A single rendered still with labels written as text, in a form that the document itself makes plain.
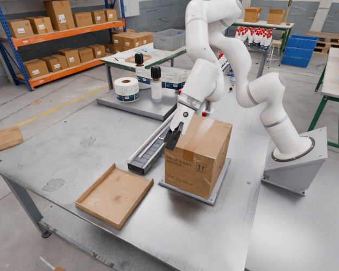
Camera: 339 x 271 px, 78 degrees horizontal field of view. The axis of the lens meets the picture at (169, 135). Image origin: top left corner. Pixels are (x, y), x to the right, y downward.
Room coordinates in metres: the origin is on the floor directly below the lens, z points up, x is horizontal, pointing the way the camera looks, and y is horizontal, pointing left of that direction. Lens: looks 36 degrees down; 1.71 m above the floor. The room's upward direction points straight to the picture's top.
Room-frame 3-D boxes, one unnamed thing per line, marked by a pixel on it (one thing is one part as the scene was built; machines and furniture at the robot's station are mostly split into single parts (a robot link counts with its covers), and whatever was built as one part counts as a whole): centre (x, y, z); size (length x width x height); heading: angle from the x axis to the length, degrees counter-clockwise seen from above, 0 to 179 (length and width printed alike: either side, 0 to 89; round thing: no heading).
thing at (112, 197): (0.69, 0.27, 0.85); 0.30 x 0.26 x 0.04; 153
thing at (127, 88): (1.71, 0.37, 0.95); 0.20 x 0.20 x 0.14
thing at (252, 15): (6.78, -2.32, 0.96); 0.43 x 0.42 x 0.37; 54
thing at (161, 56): (3.70, 0.17, 0.40); 1.90 x 0.75 x 0.80; 146
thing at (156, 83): (1.64, 0.11, 1.03); 0.09 x 0.09 x 0.30
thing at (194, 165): (0.83, -0.15, 0.99); 0.30 x 0.24 x 0.27; 153
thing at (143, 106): (1.90, 0.17, 0.86); 0.80 x 0.67 x 0.05; 153
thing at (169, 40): (3.87, -0.04, 0.91); 0.60 x 0.40 x 0.22; 150
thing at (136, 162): (1.59, -0.18, 0.86); 1.65 x 0.08 x 0.04; 153
